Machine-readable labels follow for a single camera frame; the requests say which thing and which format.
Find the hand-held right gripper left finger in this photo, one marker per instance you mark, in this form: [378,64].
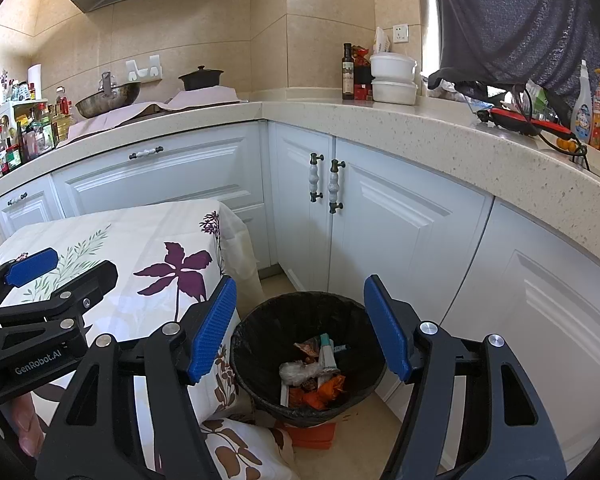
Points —
[212,330]

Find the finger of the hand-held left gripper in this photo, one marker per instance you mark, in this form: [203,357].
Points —
[32,266]
[97,277]

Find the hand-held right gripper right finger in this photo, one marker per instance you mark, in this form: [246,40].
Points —
[387,330]

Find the black trash bin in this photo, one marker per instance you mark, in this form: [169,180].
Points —
[265,330]

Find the teal white tube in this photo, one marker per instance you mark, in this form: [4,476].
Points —
[326,352]

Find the orange plastic bag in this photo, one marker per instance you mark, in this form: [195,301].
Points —
[325,390]

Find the clear plastic wrapper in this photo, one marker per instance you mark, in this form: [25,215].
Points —
[297,372]

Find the person's left hand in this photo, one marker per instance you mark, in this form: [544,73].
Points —
[27,425]

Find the floral tablecloth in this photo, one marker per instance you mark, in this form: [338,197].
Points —
[130,230]

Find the white kitchen cabinet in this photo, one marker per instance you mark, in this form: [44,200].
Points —
[405,230]

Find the orange flat box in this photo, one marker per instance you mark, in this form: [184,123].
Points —
[312,435]

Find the cluster of condiment bottles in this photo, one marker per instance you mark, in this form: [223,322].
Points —
[35,130]

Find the steel wok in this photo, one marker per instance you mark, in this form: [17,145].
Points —
[107,102]

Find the white paper towel roll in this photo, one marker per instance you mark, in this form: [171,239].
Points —
[35,80]

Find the pink stove cloth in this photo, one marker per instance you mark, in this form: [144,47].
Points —
[205,96]

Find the black cooking pot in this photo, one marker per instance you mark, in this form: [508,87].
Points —
[200,80]

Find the red food packages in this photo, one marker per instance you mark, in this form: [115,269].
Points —
[362,91]

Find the red power strip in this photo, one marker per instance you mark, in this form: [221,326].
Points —
[515,117]

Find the dark glass oil bottle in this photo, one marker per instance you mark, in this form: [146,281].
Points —
[348,77]

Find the white spray bottle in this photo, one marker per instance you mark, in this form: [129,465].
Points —
[581,115]

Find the white paper bag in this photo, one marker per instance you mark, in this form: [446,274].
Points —
[381,40]

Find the dark grey curtain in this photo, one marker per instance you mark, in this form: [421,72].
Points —
[505,20]

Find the white wall rack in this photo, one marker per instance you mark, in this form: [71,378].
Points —
[144,70]

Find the white wall socket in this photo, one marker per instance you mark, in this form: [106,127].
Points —
[401,33]

